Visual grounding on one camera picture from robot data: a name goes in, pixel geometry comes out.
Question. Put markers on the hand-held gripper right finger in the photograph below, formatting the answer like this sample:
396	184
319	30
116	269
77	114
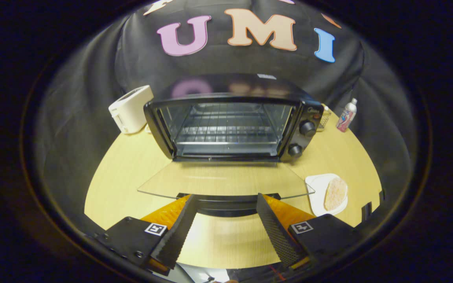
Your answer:
277	236

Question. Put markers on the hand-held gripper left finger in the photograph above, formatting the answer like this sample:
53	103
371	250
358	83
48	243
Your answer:
179	239

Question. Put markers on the breaded food patty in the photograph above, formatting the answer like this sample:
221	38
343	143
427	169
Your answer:
336	193

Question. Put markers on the black toaster oven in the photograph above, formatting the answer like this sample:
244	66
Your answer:
230	84

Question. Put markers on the white bread toaster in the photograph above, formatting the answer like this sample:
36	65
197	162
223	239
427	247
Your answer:
132	108

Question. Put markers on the white plate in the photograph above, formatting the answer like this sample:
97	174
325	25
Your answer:
316	190

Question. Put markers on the white pink bottle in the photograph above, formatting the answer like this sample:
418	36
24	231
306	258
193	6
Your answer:
347	116

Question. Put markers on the black backdrop cloth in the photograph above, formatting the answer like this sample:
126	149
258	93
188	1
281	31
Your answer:
92	78

